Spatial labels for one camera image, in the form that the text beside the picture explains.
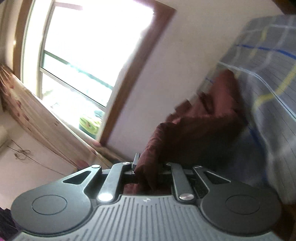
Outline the dark red garment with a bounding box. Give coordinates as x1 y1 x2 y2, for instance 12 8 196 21
123 69 247 195

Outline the beige floral curtain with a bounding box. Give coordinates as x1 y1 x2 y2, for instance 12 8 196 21
1 65 124 169

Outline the grey plaid bed sheet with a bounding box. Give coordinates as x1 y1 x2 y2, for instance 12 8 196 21
198 15 295 204

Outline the black wall cable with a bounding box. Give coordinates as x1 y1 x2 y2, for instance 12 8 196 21
9 138 68 176

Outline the brown wooden window frame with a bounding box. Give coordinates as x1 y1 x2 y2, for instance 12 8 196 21
13 1 176 146

